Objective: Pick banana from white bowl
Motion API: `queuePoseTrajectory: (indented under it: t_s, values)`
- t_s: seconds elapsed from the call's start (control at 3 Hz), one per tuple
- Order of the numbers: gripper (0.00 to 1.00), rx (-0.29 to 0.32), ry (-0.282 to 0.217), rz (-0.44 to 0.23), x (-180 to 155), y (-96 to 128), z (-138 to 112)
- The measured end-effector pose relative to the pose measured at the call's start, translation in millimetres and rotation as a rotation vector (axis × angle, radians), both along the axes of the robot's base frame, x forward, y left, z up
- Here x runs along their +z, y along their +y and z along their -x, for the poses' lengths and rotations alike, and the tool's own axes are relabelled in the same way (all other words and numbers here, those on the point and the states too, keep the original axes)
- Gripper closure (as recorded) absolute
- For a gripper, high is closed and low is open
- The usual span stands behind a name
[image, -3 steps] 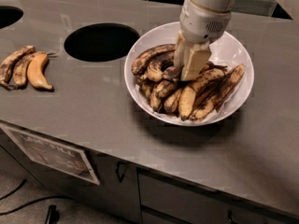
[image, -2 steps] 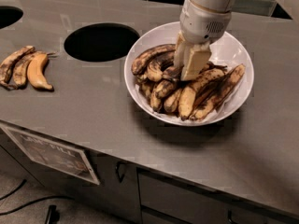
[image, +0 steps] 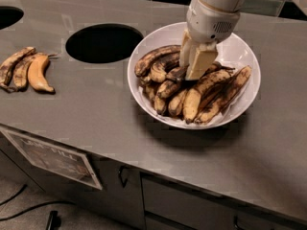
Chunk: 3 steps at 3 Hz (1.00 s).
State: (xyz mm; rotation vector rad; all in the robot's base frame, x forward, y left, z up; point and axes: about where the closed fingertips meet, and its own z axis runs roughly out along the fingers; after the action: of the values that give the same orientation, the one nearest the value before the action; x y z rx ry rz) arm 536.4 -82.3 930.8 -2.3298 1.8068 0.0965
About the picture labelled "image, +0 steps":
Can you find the white bowl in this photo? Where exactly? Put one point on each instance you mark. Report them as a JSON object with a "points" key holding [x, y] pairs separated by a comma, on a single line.
{"points": [[233, 52]]}

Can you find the small banana lower left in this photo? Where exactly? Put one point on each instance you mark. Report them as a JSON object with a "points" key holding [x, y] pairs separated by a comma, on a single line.
{"points": [[159, 105]]}

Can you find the landfill sign on cabinet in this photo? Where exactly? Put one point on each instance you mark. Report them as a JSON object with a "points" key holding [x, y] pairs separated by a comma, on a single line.
{"points": [[62, 161]]}

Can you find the yellow banana bowl bottom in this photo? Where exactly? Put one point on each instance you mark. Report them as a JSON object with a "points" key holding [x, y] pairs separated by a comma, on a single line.
{"points": [[175, 105]]}

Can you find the black cabinet handle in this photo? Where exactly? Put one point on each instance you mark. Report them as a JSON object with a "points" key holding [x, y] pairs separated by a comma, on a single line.
{"points": [[123, 180]]}

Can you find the yellow spotted banana long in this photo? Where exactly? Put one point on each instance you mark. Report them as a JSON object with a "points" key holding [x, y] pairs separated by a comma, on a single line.
{"points": [[201, 91]]}

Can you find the black drawer handle right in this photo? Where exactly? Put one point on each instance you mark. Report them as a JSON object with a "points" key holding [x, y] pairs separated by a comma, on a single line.
{"points": [[236, 224]]}

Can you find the black object on floor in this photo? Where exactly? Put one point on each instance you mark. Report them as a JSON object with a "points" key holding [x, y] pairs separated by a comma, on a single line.
{"points": [[54, 221]]}

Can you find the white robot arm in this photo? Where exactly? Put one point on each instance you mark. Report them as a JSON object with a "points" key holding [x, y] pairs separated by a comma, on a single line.
{"points": [[223, 5]]}

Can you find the dark spotted banana top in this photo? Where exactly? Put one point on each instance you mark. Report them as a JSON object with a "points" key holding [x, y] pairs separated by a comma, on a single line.
{"points": [[143, 64]]}

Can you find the brown banana right edge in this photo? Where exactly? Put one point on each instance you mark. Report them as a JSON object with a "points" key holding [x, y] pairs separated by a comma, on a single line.
{"points": [[224, 97]]}

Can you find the blackened banana second row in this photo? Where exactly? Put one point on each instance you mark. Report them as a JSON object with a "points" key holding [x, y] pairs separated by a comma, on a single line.
{"points": [[162, 66]]}

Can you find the yellow banana on counter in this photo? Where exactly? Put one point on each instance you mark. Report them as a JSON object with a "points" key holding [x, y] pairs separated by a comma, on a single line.
{"points": [[36, 74]]}

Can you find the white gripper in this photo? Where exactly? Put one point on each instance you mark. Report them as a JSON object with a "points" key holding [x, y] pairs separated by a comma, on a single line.
{"points": [[207, 23]]}

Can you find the spotted middle banana on counter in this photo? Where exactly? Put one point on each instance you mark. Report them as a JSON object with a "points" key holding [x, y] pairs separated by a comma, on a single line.
{"points": [[28, 66]]}

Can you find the dark banana on counter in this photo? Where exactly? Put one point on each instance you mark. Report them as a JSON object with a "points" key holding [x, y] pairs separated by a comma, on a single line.
{"points": [[7, 66]]}

